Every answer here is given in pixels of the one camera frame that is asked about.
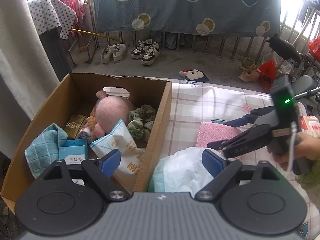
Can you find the black wheelchair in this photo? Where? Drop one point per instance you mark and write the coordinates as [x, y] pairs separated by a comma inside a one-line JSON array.
[[285, 47]]

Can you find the gold tissue pack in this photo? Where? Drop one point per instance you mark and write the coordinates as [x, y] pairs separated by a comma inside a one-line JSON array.
[[75, 126]]

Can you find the pink round plush toy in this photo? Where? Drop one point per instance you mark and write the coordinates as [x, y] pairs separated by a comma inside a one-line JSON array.
[[112, 112]]

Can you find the black white sneakers pair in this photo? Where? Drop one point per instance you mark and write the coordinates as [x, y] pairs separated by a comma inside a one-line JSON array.
[[140, 50]]

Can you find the beige bag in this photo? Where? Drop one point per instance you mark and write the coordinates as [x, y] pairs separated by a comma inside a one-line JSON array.
[[250, 75]]

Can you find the red plastic bag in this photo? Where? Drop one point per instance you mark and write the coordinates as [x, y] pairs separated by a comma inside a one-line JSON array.
[[315, 47], [267, 72]]

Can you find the orange striped towel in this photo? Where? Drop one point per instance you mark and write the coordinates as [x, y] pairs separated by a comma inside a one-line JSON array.
[[90, 121]]

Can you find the person's right hand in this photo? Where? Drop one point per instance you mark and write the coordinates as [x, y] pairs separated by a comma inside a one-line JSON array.
[[308, 146]]

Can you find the blue sheet with circles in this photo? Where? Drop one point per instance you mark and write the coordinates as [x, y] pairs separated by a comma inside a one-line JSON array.
[[162, 5]]

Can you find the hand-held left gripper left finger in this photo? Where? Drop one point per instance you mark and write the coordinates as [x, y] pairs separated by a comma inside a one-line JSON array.
[[112, 161]]

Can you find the pink textured cloth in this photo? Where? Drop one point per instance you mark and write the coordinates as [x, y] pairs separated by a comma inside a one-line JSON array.
[[212, 135]]

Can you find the green floral scrunchie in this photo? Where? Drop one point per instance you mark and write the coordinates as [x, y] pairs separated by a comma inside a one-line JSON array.
[[138, 130], [143, 112]]

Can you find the plush slipper toy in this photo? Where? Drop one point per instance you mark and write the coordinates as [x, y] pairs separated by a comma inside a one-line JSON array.
[[193, 75]]

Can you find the white teal printed plastic bag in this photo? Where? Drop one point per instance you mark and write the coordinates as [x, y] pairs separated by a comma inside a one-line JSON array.
[[180, 170]]

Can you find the metal railing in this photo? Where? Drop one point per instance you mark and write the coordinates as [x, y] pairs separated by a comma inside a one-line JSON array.
[[89, 10]]

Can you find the blue bandage box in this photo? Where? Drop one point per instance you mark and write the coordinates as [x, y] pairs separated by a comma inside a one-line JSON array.
[[73, 152]]

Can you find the yellow pole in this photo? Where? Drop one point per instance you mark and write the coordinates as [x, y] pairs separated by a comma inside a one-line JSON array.
[[85, 32]]

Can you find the cream curtain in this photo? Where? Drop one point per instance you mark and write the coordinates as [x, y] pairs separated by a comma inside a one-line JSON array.
[[17, 55]]

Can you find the cardboard box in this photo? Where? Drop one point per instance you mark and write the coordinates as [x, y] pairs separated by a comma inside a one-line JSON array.
[[155, 140]]

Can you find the blue checked towel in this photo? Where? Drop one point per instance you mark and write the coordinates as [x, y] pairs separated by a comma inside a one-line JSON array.
[[42, 150]]

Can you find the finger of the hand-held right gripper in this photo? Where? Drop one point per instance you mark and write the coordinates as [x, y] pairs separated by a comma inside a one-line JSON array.
[[240, 122], [245, 141]]

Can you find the dark hanging garment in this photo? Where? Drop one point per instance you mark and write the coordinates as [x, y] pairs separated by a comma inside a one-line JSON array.
[[303, 12]]

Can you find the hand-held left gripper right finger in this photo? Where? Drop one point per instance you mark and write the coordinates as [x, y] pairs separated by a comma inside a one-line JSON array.
[[212, 161]]

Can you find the star patterned cloth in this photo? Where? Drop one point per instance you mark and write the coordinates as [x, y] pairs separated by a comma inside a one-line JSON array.
[[50, 12]]

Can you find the red and white packet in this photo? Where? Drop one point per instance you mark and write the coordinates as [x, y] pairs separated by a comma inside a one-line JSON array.
[[311, 126]]

